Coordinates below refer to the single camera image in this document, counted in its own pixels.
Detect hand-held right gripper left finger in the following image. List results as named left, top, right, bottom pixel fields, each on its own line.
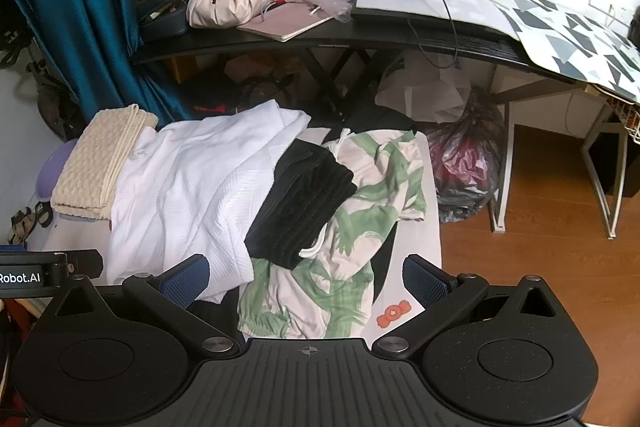
left=50, top=255, right=242, bottom=361

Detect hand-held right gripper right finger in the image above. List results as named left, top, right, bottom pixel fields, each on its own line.
left=374, top=255, right=576, bottom=360

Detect white textured garment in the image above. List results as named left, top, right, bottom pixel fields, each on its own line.
left=106, top=99, right=312, bottom=303

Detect green leaf print garment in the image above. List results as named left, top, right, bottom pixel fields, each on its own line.
left=236, top=129, right=428, bottom=340

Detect lilac cushion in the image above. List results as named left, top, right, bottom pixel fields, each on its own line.
left=37, top=139, right=81, bottom=208

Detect cream knitted cloth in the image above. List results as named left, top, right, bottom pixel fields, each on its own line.
left=50, top=104, right=160, bottom=222

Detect dark plastic trash bag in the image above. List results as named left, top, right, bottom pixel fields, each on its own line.
left=425, top=89, right=506, bottom=224

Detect black ribbed garment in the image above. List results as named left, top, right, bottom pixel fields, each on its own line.
left=244, top=139, right=357, bottom=270

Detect white plastic bag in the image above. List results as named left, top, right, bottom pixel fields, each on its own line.
left=375, top=57, right=473, bottom=124

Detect black curved desk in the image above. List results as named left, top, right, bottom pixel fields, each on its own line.
left=131, top=0, right=591, bottom=118

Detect dark navy bag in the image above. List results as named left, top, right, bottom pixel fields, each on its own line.
left=135, top=0, right=232, bottom=42

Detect teal curtain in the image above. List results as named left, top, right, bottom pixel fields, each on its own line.
left=0, top=0, right=195, bottom=124

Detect white-topped closed laptop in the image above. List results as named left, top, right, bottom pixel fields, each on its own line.
left=350, top=0, right=526, bottom=40

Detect pink notebook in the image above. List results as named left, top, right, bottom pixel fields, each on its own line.
left=236, top=0, right=335, bottom=42

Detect geometric patterned table mat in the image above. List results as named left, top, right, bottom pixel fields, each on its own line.
left=467, top=0, right=640, bottom=104

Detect crumpled clear plastic wrap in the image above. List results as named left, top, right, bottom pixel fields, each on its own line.
left=309, top=0, right=354, bottom=24

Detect beige strap sandals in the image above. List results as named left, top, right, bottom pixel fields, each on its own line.
left=7, top=207, right=53, bottom=246

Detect white metal table frame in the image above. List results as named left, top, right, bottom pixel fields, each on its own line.
left=489, top=79, right=632, bottom=240

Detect white wire basket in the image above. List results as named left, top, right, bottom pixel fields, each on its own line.
left=582, top=84, right=640, bottom=145

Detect beige drawstring bag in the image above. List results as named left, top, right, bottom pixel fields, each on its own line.
left=186, top=0, right=281, bottom=29

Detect white wall socket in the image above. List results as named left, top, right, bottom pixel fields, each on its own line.
left=587, top=0, right=633, bottom=28

